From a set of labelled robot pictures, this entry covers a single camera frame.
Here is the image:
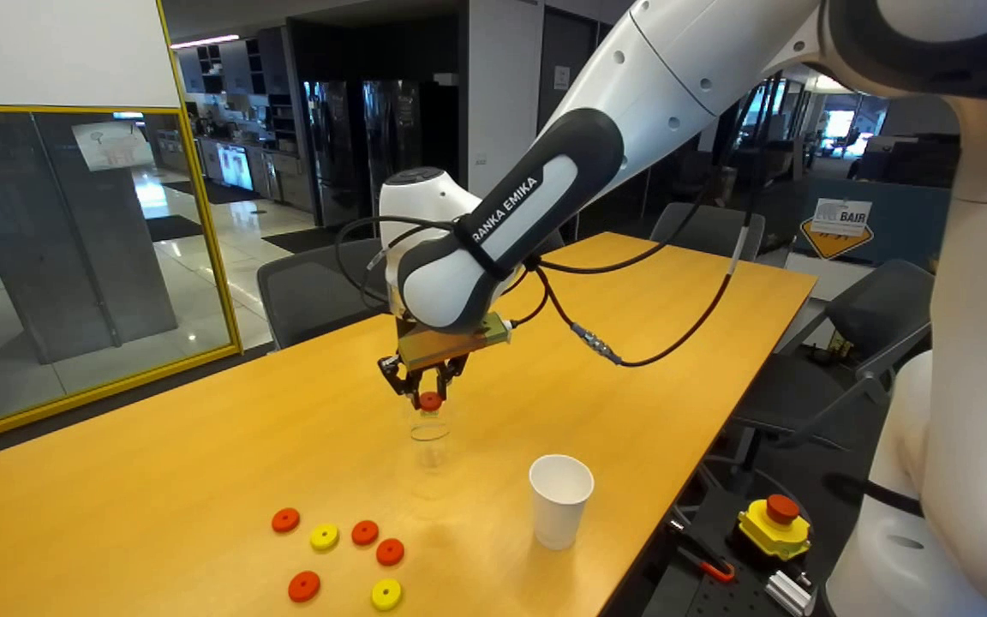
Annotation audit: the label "yellow red emergency stop button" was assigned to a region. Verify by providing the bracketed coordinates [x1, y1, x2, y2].
[736, 490, 816, 565]

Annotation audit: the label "yellow framed glass partition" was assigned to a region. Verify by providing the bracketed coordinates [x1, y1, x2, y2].
[0, 101, 242, 439]

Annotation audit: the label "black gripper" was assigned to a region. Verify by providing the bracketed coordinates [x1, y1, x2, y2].
[375, 353, 472, 411]

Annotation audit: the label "white wall panel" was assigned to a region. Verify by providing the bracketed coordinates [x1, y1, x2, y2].
[0, 0, 186, 114]

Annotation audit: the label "silver metal block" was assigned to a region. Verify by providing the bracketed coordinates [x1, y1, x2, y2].
[765, 565, 819, 617]

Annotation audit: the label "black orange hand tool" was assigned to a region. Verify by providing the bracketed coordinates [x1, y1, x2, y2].
[666, 514, 742, 590]

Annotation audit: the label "grey office chair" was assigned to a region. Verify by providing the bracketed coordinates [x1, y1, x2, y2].
[745, 258, 935, 449]
[647, 200, 767, 265]
[255, 237, 402, 349]

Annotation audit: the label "white paper cup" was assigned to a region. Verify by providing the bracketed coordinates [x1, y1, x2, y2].
[526, 451, 601, 551]

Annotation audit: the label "yellow round disc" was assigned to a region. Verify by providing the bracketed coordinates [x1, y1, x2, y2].
[304, 521, 343, 557]
[368, 576, 407, 612]

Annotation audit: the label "black display cabinets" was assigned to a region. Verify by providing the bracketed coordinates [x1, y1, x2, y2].
[298, 72, 464, 232]

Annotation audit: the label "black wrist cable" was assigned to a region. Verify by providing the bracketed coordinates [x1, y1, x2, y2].
[333, 191, 751, 371]

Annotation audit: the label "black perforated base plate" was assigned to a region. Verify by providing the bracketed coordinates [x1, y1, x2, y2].
[628, 455, 849, 617]

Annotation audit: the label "yellow and white sign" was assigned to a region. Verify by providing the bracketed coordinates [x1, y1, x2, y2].
[799, 195, 876, 265]

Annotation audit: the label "tan wrist camera block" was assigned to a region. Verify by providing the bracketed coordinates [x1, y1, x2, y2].
[395, 313, 516, 371]

